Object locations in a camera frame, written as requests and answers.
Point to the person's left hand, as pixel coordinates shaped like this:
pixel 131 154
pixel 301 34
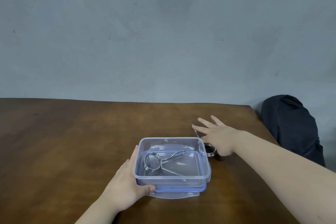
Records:
pixel 123 184

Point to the person's right hand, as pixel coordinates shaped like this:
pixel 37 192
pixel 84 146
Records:
pixel 223 138

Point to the clear plastic container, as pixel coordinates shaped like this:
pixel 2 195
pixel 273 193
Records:
pixel 194 168

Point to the clear blue-rimmed lid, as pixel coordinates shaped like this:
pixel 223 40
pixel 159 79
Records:
pixel 170 195

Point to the person's right forearm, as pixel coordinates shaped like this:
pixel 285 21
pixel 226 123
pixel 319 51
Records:
pixel 286 174

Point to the black cloth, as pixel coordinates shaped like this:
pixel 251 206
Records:
pixel 291 126

